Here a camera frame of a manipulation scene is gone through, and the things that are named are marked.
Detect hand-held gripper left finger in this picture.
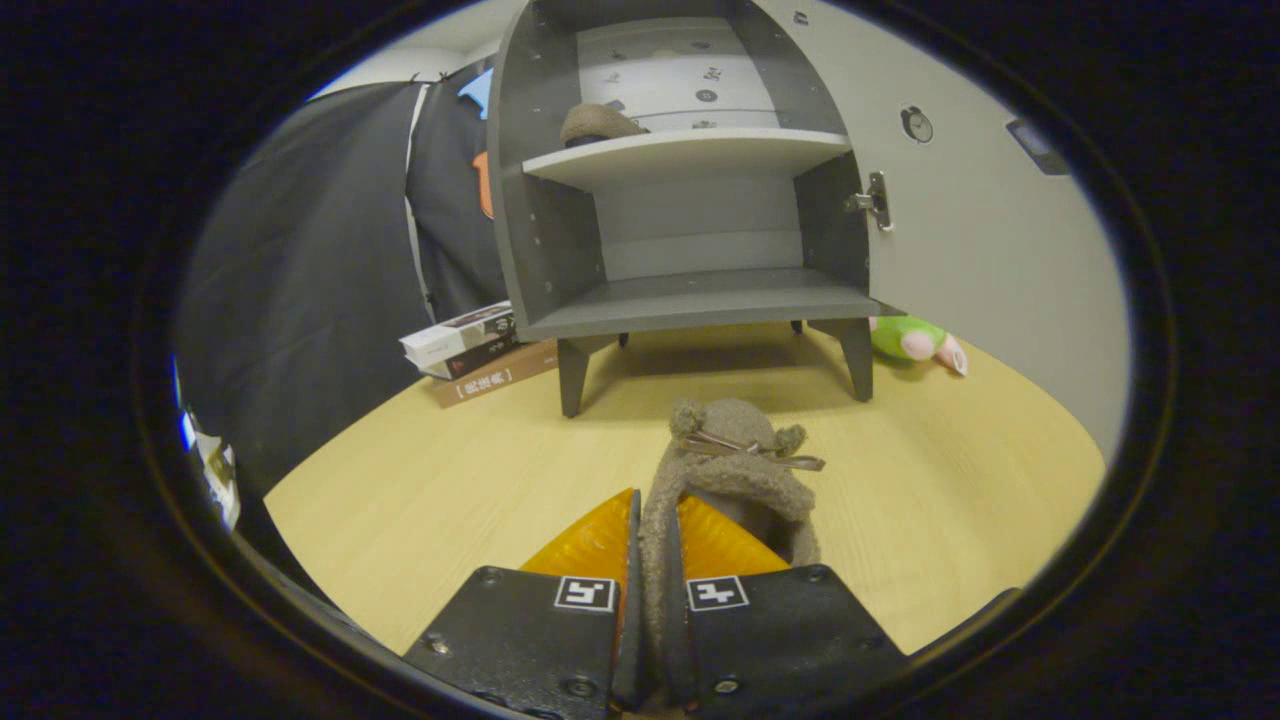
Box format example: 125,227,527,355
403,488,643,720

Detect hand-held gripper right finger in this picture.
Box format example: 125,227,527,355
668,495,911,716

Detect brown fuzzy shoe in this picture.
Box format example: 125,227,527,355
640,398,826,701
560,103,651,149

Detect grey shoe cabinet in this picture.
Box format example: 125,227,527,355
487,0,886,419

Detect beige shoe cabinet door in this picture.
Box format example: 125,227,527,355
750,0,1133,463

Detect brown book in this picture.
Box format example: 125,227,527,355
430,340,559,409

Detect dark book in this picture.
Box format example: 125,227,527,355
420,335,526,381

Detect pink and green plush toy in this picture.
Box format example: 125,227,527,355
868,315,969,378

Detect white board with small parts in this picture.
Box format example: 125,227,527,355
200,440,243,531

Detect black backdrop cloth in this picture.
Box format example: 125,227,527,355
175,60,511,496

